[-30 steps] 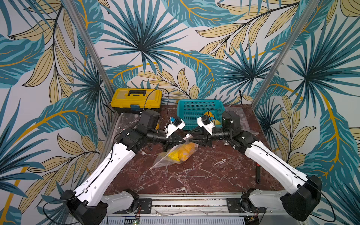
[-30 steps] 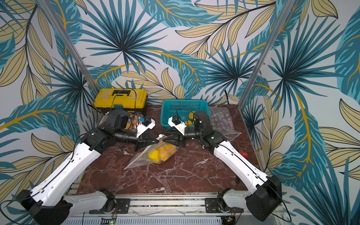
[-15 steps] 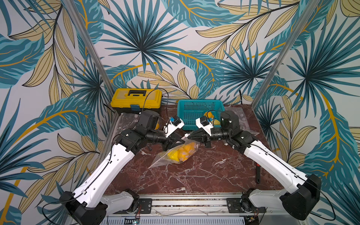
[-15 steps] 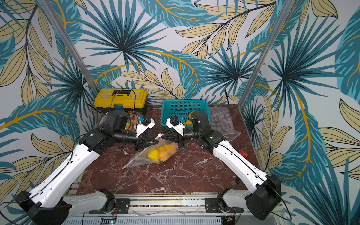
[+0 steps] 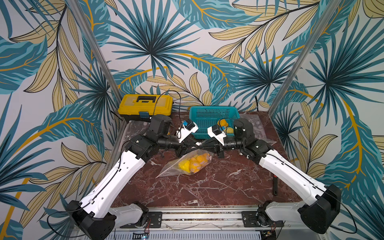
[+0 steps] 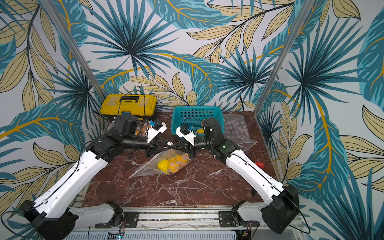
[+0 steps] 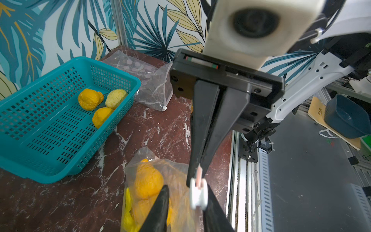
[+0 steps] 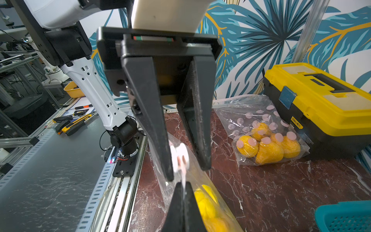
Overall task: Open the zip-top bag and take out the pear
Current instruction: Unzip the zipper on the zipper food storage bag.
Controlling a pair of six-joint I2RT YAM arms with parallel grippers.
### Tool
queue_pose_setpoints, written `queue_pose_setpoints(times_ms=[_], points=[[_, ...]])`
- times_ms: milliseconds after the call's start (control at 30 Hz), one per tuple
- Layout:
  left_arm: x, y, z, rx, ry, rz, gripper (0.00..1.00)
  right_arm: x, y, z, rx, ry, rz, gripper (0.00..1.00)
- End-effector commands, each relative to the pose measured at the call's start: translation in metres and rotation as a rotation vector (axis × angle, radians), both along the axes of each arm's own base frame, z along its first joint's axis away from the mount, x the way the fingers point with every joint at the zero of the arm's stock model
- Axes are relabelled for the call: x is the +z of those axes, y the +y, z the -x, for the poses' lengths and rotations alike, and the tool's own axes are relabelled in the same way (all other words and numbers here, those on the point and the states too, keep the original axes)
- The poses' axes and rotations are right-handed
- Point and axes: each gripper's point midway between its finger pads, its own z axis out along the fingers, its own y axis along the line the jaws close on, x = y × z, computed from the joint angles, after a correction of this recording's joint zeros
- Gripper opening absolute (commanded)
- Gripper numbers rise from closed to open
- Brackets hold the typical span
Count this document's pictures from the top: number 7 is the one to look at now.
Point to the clear zip-top bag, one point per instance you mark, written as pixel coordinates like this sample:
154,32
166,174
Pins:
156,89

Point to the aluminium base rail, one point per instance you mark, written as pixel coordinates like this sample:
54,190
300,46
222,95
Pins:
249,204

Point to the dark teal bin outside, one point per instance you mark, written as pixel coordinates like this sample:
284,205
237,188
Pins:
347,118

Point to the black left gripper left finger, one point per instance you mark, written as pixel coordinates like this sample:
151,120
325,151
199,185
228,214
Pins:
156,220

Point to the yellow fruits in middle bag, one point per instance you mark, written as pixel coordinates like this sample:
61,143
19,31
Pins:
141,195

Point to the right aluminium frame post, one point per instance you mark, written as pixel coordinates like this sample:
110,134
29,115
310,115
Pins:
119,22

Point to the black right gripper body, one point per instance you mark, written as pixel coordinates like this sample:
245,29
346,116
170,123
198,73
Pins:
264,89

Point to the yellow fruit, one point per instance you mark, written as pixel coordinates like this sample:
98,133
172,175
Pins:
101,115

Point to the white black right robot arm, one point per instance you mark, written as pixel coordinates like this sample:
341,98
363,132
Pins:
333,46

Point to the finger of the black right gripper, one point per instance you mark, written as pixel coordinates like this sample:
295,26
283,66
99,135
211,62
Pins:
204,100
227,112

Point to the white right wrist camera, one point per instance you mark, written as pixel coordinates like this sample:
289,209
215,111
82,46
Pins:
247,33

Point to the teal plastic basket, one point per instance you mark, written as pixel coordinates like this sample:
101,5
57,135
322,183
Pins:
45,134

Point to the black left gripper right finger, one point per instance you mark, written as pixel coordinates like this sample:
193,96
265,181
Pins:
214,218

